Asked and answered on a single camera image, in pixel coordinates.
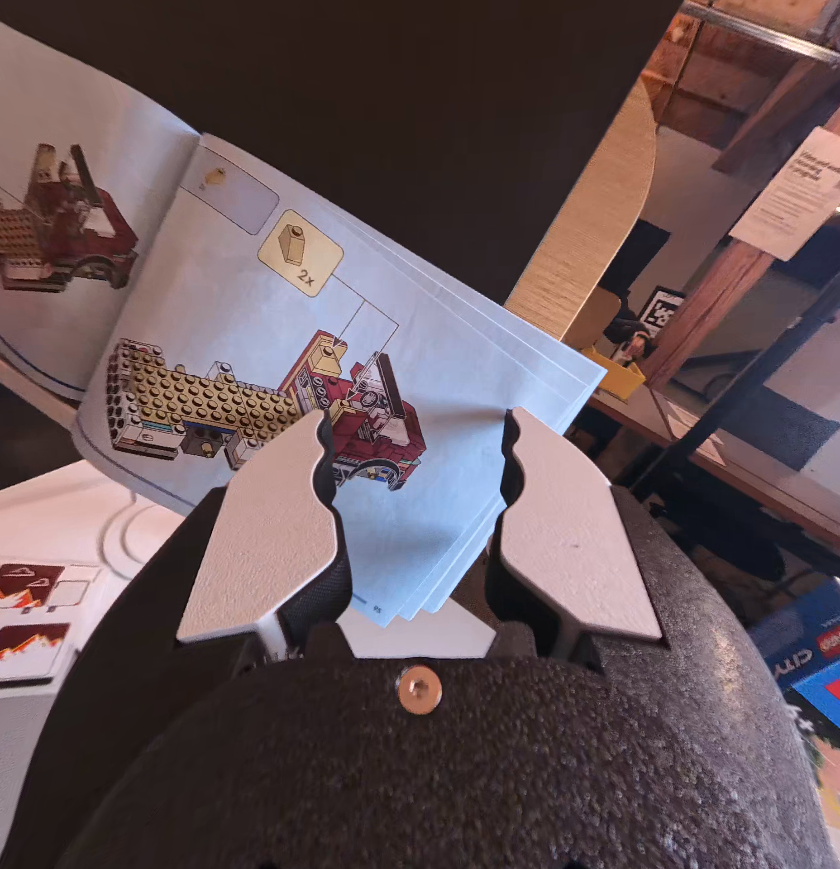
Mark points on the yellow bin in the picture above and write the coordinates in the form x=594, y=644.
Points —
x=620, y=383

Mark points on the white booklet stand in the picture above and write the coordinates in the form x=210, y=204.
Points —
x=53, y=509

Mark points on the black and white marker tag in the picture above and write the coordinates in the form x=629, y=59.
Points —
x=664, y=312

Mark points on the wooden post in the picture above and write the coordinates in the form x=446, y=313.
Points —
x=712, y=299

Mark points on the black desk divider panel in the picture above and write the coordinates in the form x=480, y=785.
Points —
x=393, y=102

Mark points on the blue toy set box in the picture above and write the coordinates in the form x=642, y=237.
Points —
x=820, y=652

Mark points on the sticker sheet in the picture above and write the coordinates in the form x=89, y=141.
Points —
x=26, y=645

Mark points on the background table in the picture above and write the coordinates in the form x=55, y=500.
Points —
x=766, y=489

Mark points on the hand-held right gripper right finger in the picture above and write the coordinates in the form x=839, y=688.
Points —
x=576, y=543

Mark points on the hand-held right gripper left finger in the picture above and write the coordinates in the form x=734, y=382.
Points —
x=264, y=536

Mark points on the building instruction booklet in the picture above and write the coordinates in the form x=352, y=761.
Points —
x=461, y=353

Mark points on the black table mat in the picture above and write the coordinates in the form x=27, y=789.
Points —
x=786, y=434

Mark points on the white paper notice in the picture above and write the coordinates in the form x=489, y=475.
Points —
x=793, y=190

